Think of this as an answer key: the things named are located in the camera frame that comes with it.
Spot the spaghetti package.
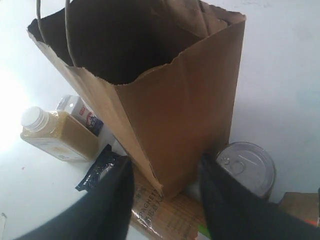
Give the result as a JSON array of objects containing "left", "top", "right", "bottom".
[{"left": 75, "top": 144, "right": 213, "bottom": 240}]

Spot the millet bottle with white cap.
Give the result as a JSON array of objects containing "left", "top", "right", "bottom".
[{"left": 20, "top": 106, "right": 99, "bottom": 162}]

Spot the kraft pouch with orange label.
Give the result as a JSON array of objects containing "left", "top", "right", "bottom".
[{"left": 278, "top": 192, "right": 320, "bottom": 227}]

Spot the white carton with blue print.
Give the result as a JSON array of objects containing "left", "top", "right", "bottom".
[{"left": 56, "top": 95, "right": 104, "bottom": 137}]

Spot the brown paper shopping bag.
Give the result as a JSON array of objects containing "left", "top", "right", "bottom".
[{"left": 27, "top": 0, "right": 246, "bottom": 198}]

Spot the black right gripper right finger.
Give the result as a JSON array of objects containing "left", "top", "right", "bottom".
[{"left": 199, "top": 153, "right": 320, "bottom": 240}]

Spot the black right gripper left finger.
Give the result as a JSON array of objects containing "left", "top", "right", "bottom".
[{"left": 20, "top": 156, "right": 135, "bottom": 240}]

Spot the dark barley tea can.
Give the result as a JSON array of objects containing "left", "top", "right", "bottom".
[{"left": 216, "top": 142, "right": 276, "bottom": 200}]

